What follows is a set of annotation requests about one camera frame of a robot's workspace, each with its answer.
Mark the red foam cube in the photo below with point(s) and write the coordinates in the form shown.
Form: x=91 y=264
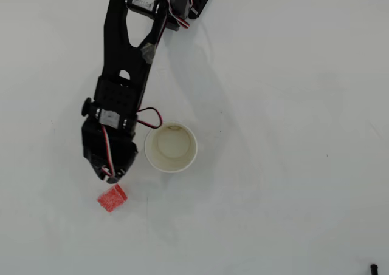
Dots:
x=112 y=198

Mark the grey tape piece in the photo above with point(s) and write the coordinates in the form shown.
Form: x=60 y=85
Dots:
x=148 y=53

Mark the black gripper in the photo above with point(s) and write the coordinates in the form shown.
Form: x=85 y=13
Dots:
x=99 y=167

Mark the black cylindrical object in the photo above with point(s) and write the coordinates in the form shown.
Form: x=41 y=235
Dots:
x=374 y=269

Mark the tan paper cup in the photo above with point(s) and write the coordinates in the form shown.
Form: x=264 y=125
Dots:
x=170 y=162

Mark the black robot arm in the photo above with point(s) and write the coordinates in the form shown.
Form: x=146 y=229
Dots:
x=118 y=44

